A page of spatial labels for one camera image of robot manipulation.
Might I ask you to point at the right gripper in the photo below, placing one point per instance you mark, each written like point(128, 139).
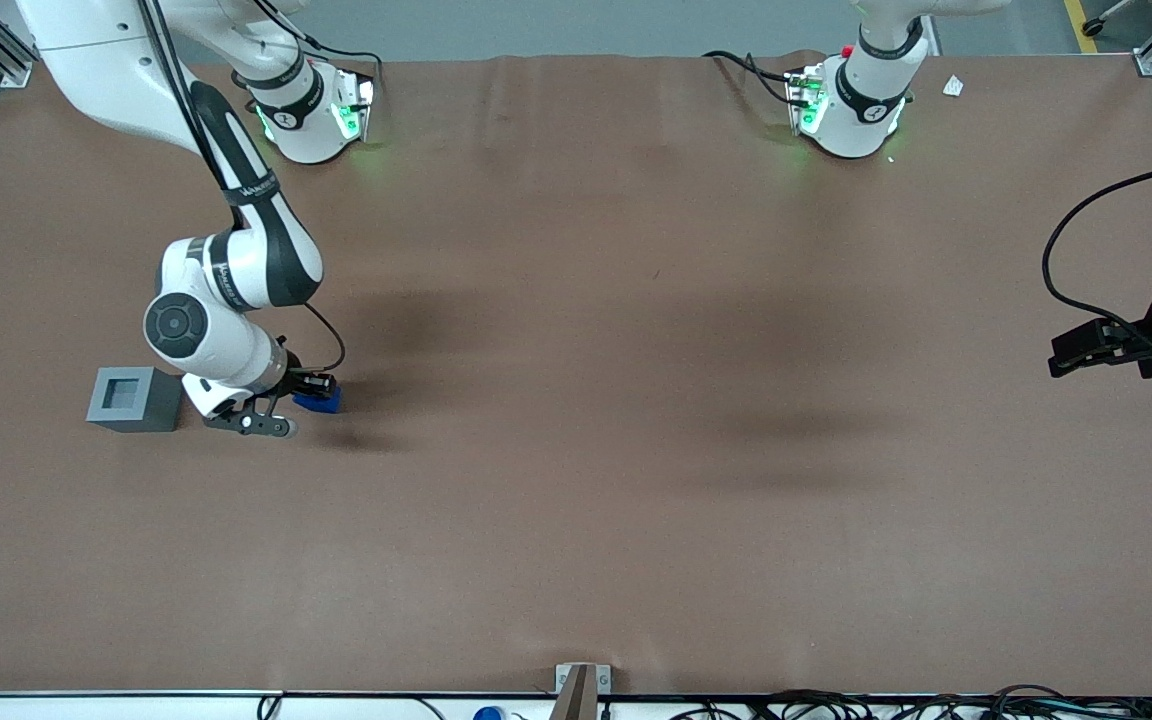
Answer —
point(301, 383)

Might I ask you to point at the blue plastic part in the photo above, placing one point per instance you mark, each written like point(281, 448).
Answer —
point(324, 403)

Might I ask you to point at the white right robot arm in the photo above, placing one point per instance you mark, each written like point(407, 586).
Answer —
point(266, 262)

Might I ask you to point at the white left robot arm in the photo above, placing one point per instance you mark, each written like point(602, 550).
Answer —
point(856, 125)

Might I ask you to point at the gray square base block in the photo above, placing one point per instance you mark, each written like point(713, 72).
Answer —
point(141, 400)

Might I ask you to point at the small white paper scrap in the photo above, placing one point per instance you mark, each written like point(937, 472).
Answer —
point(953, 86)

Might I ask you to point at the black caster wheel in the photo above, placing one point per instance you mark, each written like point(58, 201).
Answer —
point(1093, 27)

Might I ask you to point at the small blue round cap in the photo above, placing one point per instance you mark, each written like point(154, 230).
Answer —
point(488, 714)

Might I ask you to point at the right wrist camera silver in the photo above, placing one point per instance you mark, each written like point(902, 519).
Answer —
point(261, 424)

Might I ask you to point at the white table front rail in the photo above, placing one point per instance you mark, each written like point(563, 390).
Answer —
point(136, 708)

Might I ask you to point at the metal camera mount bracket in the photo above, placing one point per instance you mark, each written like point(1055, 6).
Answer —
point(581, 690)

